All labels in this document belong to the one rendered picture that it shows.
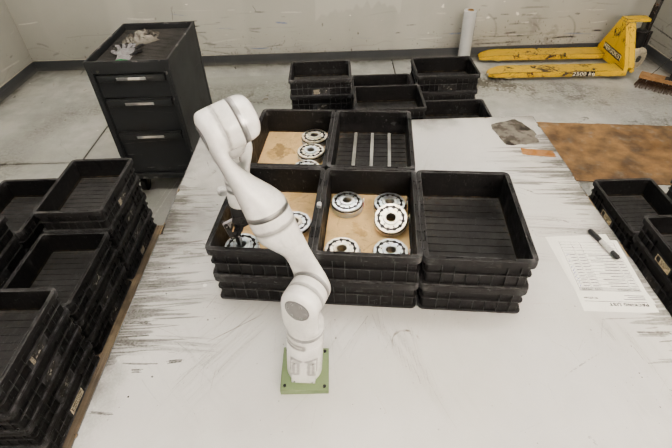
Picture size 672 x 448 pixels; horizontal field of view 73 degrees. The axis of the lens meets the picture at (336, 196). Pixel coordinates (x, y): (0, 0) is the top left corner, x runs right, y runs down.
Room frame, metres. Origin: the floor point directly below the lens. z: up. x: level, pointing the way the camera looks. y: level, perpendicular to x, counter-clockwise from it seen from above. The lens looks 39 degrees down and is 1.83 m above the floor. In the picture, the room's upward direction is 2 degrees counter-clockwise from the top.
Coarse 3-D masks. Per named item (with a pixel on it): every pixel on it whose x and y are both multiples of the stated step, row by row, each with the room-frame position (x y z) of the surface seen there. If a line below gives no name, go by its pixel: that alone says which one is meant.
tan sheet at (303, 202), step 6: (282, 192) 1.24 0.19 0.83; (288, 192) 1.24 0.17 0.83; (294, 192) 1.24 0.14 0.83; (288, 198) 1.21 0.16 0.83; (294, 198) 1.21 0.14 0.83; (300, 198) 1.21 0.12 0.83; (306, 198) 1.21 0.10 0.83; (312, 198) 1.20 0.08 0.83; (294, 204) 1.18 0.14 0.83; (300, 204) 1.18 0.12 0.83; (306, 204) 1.17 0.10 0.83; (312, 204) 1.17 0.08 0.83; (294, 210) 1.15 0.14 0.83; (300, 210) 1.14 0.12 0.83; (306, 210) 1.14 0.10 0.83; (312, 210) 1.14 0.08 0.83; (246, 228) 1.07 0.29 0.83; (252, 234) 1.04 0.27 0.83; (306, 240) 1.00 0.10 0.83; (264, 246) 0.98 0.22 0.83
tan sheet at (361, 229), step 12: (372, 204) 1.16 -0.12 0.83; (336, 216) 1.11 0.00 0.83; (360, 216) 1.10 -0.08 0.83; (372, 216) 1.10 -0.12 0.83; (336, 228) 1.05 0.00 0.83; (348, 228) 1.05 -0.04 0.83; (360, 228) 1.05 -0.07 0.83; (372, 228) 1.04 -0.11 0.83; (408, 228) 1.04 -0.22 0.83; (360, 240) 0.99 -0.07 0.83; (372, 240) 0.99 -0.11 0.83; (408, 240) 0.99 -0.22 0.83; (372, 252) 0.94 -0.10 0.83
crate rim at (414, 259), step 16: (416, 192) 1.09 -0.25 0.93; (320, 208) 1.04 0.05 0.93; (416, 208) 1.03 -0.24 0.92; (320, 224) 0.96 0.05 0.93; (416, 224) 0.95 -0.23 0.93; (416, 240) 0.89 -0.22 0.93; (320, 256) 0.85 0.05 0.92; (336, 256) 0.84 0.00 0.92; (352, 256) 0.84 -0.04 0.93; (368, 256) 0.83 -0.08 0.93; (384, 256) 0.83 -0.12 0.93; (400, 256) 0.83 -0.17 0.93; (416, 256) 0.83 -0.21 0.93
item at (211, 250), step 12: (252, 168) 1.26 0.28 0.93; (264, 168) 1.25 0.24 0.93; (276, 168) 1.25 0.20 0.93; (288, 168) 1.25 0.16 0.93; (300, 168) 1.25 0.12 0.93; (312, 168) 1.24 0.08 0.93; (312, 216) 1.00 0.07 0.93; (216, 228) 0.96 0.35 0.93; (312, 228) 0.96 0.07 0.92; (312, 240) 0.90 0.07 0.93; (216, 252) 0.88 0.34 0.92; (228, 252) 0.87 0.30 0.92; (240, 252) 0.87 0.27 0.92; (252, 252) 0.87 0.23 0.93; (264, 252) 0.86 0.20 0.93
